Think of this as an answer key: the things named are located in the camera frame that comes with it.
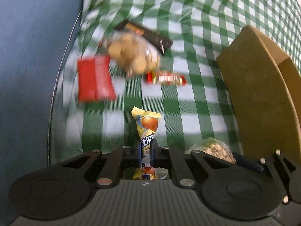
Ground red packet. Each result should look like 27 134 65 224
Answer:
77 55 116 103

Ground green white checkered cloth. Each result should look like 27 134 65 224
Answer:
49 0 300 164

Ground red peanut bar wrapper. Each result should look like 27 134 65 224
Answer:
144 70 187 86

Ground yellow cartoon snack packet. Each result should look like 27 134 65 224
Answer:
131 107 161 180

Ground dark chocolate bar wrapper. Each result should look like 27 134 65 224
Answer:
114 19 173 55

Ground blue sofa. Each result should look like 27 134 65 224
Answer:
1 0 83 225

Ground clear bag seed crackers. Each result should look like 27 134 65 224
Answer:
185 138 237 164

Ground clear bag round biscuits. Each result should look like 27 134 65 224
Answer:
103 32 161 78

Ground brown cardboard box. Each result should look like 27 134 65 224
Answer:
217 25 300 163

